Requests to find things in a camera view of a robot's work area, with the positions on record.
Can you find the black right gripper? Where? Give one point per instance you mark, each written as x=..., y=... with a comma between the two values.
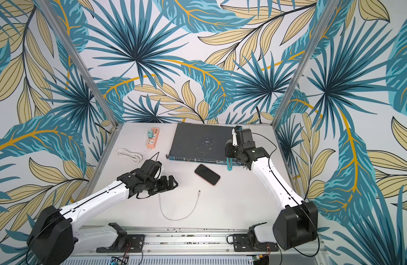
x=229, y=153

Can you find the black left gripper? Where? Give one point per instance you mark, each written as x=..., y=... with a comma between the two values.
x=165, y=185

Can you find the black phone pink case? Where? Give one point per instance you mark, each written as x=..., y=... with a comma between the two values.
x=208, y=175

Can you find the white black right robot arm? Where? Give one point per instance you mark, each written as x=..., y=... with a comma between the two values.
x=296, y=221

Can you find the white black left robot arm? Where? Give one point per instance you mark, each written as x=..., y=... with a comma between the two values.
x=58, y=232

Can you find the orange power strip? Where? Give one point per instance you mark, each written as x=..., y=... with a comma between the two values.
x=153, y=135

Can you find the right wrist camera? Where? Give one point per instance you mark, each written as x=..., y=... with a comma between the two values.
x=242, y=138

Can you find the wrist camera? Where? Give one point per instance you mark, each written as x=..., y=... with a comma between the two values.
x=151, y=168
x=242, y=138

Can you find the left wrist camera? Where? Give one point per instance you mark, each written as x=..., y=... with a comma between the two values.
x=151, y=168

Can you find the grey blue network switch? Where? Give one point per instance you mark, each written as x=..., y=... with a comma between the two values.
x=200, y=143

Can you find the aluminium front rail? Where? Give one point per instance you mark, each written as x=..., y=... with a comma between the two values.
x=176, y=241

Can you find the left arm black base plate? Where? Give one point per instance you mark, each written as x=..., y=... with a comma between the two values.
x=128, y=243

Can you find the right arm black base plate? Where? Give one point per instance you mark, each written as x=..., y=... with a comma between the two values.
x=248, y=243

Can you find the right aluminium frame post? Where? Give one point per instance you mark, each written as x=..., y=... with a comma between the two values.
x=307, y=54

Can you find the aluminium frame post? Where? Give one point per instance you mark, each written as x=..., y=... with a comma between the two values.
x=307, y=54
x=57, y=25

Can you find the left aluminium frame post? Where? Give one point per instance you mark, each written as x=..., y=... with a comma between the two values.
x=57, y=25

